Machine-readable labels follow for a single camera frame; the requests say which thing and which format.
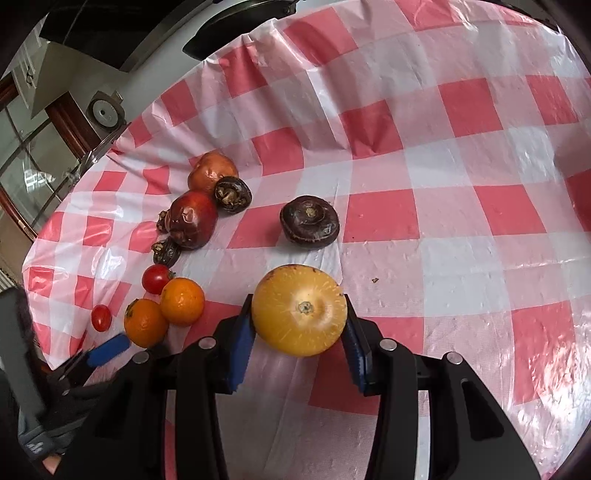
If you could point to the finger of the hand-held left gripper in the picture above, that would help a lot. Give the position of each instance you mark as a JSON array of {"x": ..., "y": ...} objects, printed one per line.
[{"x": 108, "y": 349}]

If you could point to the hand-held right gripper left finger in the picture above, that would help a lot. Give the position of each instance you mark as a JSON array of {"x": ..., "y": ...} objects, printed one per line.
[{"x": 240, "y": 353}]

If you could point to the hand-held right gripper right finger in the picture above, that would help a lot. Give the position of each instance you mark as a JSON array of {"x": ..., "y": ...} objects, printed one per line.
[{"x": 356, "y": 357}]

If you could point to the orange tangerine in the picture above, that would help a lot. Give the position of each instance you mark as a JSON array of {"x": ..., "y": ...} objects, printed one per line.
[
  {"x": 145, "y": 323},
  {"x": 182, "y": 301}
]

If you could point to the yellow round fruit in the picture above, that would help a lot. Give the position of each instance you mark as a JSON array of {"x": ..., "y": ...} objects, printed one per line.
[{"x": 300, "y": 309}]

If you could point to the person's left hand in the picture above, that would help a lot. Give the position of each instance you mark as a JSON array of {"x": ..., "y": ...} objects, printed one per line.
[{"x": 69, "y": 401}]

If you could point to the red cherry tomato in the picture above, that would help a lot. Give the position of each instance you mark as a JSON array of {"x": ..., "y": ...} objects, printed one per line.
[
  {"x": 101, "y": 317},
  {"x": 156, "y": 278}
]

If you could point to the red pomegranate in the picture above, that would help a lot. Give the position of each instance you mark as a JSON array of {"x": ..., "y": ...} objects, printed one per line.
[{"x": 191, "y": 221}]

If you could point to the wooden glass door cabinet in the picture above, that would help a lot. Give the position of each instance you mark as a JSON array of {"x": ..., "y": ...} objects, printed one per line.
[{"x": 32, "y": 175}]

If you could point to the red white checkered tablecloth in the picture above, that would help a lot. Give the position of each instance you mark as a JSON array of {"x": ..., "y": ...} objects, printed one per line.
[{"x": 415, "y": 138}]

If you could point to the round grey dial appliance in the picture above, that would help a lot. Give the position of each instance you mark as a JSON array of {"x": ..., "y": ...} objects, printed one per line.
[{"x": 105, "y": 112}]

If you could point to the black wok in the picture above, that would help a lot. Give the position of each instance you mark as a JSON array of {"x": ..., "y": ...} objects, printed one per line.
[{"x": 217, "y": 39}]

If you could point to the dark range hood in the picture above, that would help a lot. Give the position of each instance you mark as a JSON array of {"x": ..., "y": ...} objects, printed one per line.
[{"x": 115, "y": 27}]

